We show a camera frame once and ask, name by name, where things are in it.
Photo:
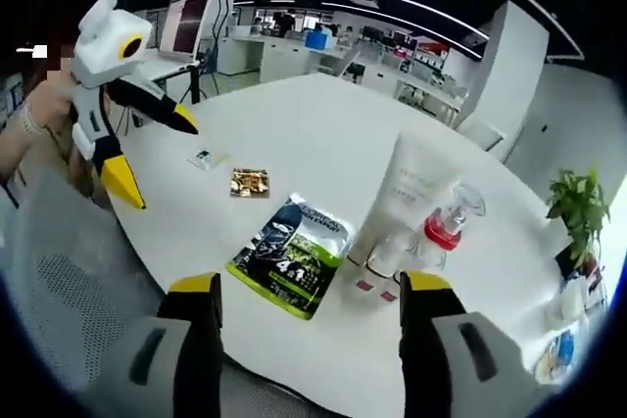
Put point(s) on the black office chair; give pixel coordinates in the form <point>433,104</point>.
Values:
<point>356,70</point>

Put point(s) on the person's left hand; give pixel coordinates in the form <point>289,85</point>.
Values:
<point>51,100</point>

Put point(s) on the white office cabinets row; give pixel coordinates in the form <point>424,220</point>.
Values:
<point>279,58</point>

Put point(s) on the gold foil skincare sachet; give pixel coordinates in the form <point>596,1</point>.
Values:
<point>251,183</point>

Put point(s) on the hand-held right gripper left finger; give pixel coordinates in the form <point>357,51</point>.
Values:
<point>196,339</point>

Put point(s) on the potted green plant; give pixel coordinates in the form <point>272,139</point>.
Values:
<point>580,212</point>

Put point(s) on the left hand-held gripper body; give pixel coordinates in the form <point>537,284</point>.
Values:
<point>105,41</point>

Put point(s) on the clear pump skincare bottle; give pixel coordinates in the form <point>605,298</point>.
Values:
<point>443,232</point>

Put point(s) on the person's head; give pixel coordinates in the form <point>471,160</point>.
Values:
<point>63,21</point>

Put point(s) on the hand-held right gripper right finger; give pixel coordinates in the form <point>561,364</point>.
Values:
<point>426,339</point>

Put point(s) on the black tripod stand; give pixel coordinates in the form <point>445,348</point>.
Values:
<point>196,87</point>

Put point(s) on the green skincare sachet packet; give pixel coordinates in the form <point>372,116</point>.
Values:
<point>289,261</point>

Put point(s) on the small clear skincare sachet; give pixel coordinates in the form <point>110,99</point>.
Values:
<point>206,157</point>

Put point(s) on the blue white packet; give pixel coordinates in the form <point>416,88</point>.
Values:
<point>563,352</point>

